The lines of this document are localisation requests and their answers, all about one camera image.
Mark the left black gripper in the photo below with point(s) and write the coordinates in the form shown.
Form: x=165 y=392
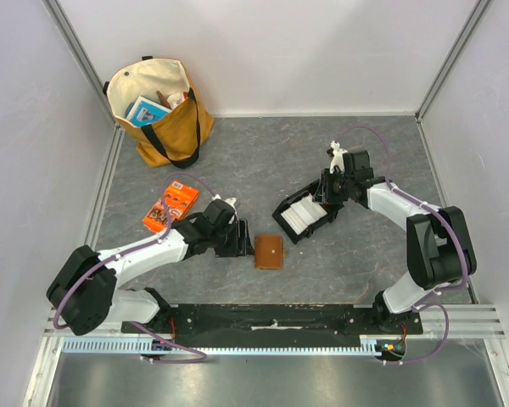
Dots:
x=242 y=245

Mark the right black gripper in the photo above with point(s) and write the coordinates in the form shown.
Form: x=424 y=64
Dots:
x=323 y=192

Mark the brown leather card holder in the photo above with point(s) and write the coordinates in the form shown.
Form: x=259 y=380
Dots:
x=268 y=252

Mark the black card box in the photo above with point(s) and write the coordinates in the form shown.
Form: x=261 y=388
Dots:
x=332 y=213

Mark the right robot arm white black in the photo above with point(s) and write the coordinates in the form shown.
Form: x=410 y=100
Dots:
x=439 y=250

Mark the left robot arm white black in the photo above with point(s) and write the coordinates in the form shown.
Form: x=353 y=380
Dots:
x=88 y=290

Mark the white card stack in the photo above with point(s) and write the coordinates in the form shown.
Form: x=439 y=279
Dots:
x=303 y=213

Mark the orange booklet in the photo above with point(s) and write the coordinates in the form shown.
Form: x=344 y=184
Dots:
x=179 y=199

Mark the mustard canvas tote bag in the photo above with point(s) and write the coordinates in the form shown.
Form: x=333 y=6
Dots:
x=175 y=139

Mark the brown item in bag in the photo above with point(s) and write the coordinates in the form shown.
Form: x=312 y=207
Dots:
x=163 y=100

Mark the blue book in bag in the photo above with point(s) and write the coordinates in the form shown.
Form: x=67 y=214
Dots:
x=145 y=112

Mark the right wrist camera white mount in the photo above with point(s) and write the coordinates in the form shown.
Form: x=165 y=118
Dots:
x=336 y=153

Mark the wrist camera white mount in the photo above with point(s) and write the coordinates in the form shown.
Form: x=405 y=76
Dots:
x=233 y=202
x=336 y=153

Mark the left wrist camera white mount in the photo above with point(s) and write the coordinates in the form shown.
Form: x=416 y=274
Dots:
x=233 y=202

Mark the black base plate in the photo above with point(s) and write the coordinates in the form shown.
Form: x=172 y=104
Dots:
x=277 y=325

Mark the aluminium frame rail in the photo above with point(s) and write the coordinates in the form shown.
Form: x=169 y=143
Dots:
x=479 y=321

